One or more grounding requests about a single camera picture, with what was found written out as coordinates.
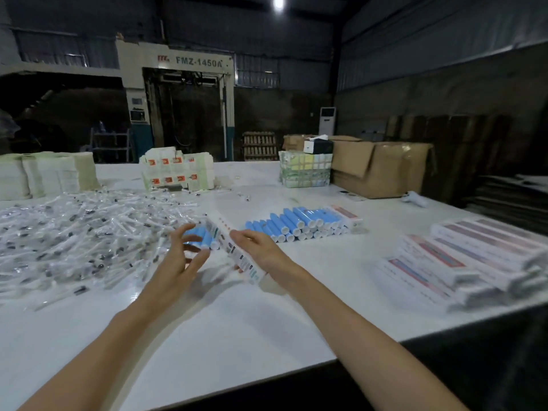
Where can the person's left thumb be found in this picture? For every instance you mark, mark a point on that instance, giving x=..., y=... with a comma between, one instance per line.
x=199, y=261

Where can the person's right thumb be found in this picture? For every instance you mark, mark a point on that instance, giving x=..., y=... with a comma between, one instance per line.
x=244, y=241

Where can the person's left hand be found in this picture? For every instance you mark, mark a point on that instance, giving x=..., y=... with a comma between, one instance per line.
x=171, y=273

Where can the stacks of white flat cartons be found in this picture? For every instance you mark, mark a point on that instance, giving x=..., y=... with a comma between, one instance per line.
x=466, y=261

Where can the white plastic hand tool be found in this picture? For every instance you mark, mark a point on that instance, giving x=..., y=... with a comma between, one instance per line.
x=414, y=199

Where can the pile of clear wrapped syringes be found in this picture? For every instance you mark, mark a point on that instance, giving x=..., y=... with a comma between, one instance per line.
x=85, y=235

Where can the person's right hand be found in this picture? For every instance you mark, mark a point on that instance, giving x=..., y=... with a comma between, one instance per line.
x=265, y=254

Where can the metal frame rack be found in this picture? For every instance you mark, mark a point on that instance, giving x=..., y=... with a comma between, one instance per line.
x=110, y=145

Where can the white printed carton box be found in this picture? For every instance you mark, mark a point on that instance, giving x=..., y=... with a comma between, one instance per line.
x=233, y=248

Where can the stack of upright cardboard sheets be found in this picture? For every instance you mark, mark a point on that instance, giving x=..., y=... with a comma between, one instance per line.
x=449, y=154

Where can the white standing air conditioner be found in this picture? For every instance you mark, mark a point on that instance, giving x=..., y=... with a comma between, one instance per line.
x=327, y=121

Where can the large open cardboard box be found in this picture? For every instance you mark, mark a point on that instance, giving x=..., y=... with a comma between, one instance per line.
x=381, y=169

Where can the person's right forearm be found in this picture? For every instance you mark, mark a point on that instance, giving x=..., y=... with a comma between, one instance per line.
x=364, y=350

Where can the round ceiling lamp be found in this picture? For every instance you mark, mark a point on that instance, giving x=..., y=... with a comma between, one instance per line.
x=278, y=2

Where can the black and white tissue box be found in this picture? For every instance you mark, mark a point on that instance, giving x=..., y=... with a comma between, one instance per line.
x=319, y=146

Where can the pile of dark flat boards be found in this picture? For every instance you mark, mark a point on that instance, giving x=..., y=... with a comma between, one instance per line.
x=509, y=201

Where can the person's left forearm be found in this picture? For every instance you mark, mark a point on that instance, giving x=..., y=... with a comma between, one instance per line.
x=94, y=363

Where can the white carton with red stripe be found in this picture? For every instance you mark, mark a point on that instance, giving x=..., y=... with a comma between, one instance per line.
x=347, y=216

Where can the stack of red-labelled white boxes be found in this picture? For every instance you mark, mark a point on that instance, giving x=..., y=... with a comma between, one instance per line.
x=177, y=169

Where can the bunch of blue tubes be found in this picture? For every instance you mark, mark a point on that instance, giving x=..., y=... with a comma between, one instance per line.
x=201, y=236

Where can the stack of green yellow packets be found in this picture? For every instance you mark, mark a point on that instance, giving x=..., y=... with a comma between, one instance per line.
x=305, y=169

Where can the wooden pallet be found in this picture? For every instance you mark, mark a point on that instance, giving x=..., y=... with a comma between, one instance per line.
x=260, y=146

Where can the large beige industrial machine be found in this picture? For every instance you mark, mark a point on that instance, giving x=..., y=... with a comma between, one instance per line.
x=137, y=72

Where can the small cardboard box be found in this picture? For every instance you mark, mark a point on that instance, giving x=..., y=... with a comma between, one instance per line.
x=293, y=142

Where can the row of blue white-capped tubes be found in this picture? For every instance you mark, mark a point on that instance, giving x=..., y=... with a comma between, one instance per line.
x=295, y=222

